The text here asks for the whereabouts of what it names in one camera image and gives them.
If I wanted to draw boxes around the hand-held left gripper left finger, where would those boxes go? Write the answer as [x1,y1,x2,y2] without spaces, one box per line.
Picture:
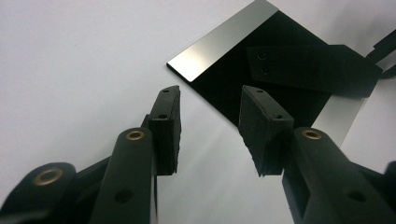
[141,85,182,177]

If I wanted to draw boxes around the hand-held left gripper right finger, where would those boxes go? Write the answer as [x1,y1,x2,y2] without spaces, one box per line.
[237,85,294,178]

